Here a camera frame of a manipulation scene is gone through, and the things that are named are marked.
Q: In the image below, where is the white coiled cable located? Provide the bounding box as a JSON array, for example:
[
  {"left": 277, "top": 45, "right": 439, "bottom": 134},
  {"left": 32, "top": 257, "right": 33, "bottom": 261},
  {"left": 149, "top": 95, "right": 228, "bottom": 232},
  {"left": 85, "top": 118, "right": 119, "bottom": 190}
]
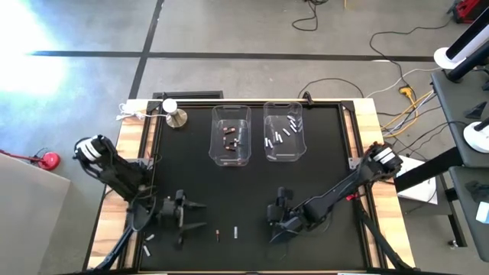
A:
[{"left": 116, "top": 102, "right": 148, "bottom": 122}]

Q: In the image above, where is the yellow extension cord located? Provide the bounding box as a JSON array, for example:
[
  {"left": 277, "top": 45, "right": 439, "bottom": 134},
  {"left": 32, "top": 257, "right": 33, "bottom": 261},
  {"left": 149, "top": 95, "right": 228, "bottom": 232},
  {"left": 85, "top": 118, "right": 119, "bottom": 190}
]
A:
[{"left": 381, "top": 86, "right": 435, "bottom": 138}]

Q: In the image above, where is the white round stand base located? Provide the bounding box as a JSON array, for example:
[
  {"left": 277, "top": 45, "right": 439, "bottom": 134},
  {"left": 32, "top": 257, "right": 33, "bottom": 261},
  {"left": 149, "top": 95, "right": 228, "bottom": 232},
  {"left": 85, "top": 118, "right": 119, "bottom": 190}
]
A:
[
  {"left": 433, "top": 47, "right": 466, "bottom": 70},
  {"left": 462, "top": 121, "right": 489, "bottom": 154}
]

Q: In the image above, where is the black aluminium table frame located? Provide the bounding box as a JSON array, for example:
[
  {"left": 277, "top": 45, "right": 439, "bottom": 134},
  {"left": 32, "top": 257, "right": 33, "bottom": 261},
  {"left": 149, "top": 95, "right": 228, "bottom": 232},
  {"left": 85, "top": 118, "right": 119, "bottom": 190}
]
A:
[{"left": 137, "top": 97, "right": 374, "bottom": 273}]

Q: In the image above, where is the black floor cable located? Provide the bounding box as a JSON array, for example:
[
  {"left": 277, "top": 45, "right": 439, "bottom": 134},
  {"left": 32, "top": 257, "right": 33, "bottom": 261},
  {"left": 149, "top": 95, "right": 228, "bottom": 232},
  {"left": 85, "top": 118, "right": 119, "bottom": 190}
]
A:
[
  {"left": 296, "top": 77, "right": 364, "bottom": 99},
  {"left": 368, "top": 21, "right": 454, "bottom": 91},
  {"left": 291, "top": 0, "right": 330, "bottom": 32}
]

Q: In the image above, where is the grey side table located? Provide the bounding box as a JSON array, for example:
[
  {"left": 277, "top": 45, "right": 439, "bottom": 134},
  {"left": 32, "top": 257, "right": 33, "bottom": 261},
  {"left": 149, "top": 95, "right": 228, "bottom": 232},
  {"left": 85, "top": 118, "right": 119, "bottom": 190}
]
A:
[
  {"left": 449, "top": 166, "right": 489, "bottom": 264},
  {"left": 430, "top": 70, "right": 489, "bottom": 169}
]

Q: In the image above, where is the white board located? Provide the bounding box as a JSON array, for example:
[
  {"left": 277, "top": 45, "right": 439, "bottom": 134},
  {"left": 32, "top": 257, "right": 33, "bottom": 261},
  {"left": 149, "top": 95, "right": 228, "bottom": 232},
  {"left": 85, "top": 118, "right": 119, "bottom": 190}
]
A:
[{"left": 395, "top": 154, "right": 439, "bottom": 206}]

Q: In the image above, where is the black and white pole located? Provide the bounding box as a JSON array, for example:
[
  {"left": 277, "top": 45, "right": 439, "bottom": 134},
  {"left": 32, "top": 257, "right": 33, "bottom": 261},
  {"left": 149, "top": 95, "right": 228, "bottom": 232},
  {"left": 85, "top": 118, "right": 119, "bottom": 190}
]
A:
[{"left": 445, "top": 15, "right": 489, "bottom": 62}]

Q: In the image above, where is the black frame strut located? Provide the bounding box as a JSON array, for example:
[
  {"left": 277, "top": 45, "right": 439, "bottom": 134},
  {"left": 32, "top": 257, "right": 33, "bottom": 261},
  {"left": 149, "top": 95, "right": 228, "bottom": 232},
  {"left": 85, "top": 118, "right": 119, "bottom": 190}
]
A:
[
  {"left": 93, "top": 213, "right": 152, "bottom": 273},
  {"left": 353, "top": 196, "right": 412, "bottom": 273}
]

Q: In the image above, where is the pale paper note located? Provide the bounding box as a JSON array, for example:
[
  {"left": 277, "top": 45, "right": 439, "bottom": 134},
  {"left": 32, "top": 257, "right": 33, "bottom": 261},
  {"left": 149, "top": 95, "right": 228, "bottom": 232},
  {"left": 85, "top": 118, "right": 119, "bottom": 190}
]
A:
[{"left": 476, "top": 201, "right": 489, "bottom": 225}]

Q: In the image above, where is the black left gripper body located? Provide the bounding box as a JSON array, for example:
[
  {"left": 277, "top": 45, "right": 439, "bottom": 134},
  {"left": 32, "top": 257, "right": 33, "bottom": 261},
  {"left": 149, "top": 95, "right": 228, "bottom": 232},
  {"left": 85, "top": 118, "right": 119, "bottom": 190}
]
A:
[{"left": 160, "top": 190, "right": 187, "bottom": 230}]

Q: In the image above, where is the black cloth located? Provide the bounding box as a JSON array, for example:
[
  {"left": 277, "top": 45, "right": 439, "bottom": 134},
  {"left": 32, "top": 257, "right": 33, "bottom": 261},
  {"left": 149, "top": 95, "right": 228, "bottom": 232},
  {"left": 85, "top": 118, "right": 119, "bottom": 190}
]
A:
[{"left": 465, "top": 180, "right": 489, "bottom": 202}]

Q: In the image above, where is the white bulb brass lamp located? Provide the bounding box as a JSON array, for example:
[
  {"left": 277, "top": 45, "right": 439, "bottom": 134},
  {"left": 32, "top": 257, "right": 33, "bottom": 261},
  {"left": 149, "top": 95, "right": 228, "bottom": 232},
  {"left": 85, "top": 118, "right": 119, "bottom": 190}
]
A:
[{"left": 161, "top": 98, "right": 189, "bottom": 130}]

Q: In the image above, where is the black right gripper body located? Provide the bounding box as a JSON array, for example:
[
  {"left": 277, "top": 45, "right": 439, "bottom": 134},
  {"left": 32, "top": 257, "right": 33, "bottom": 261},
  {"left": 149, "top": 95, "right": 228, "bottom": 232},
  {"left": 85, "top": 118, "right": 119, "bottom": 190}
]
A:
[{"left": 281, "top": 198, "right": 310, "bottom": 230}]

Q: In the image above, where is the black flat bar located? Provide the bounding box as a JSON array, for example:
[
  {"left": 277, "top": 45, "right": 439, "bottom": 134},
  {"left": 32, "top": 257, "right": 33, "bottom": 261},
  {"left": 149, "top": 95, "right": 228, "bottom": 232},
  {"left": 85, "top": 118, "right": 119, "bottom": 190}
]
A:
[{"left": 393, "top": 146, "right": 464, "bottom": 193}]

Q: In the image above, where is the clear plastic bin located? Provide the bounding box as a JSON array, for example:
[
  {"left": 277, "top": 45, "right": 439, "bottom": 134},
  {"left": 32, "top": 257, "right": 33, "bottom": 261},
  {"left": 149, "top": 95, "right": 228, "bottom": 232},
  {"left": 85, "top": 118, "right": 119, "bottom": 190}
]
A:
[
  {"left": 208, "top": 105, "right": 253, "bottom": 168},
  {"left": 262, "top": 101, "right": 308, "bottom": 163}
]

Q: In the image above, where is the red toolbox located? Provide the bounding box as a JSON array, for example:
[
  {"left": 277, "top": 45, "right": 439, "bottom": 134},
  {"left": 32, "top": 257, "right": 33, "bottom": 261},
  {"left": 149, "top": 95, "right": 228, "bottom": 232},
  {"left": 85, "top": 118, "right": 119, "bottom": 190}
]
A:
[{"left": 447, "top": 0, "right": 481, "bottom": 24}]

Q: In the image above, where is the small black object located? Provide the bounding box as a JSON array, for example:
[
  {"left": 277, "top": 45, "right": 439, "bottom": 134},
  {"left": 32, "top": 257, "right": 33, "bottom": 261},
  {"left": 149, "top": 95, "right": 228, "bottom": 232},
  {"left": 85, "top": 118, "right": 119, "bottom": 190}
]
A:
[{"left": 465, "top": 101, "right": 488, "bottom": 120}]

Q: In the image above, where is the grey cabinet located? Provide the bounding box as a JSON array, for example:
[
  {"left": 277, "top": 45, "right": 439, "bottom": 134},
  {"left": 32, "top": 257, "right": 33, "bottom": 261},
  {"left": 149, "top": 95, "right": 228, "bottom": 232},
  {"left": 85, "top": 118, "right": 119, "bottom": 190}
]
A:
[{"left": 0, "top": 152, "right": 73, "bottom": 275}]

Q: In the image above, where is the red floor lamp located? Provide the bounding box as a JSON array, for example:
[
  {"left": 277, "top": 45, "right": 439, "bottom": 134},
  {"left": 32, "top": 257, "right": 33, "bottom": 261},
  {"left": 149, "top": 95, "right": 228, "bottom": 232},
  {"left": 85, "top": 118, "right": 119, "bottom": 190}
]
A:
[{"left": 0, "top": 148, "right": 62, "bottom": 172}]

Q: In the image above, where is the white floor cable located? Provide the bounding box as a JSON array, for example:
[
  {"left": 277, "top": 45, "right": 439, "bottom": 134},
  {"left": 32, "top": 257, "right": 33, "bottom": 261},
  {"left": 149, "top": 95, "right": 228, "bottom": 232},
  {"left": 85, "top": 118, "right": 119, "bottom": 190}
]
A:
[{"left": 364, "top": 66, "right": 442, "bottom": 99}]

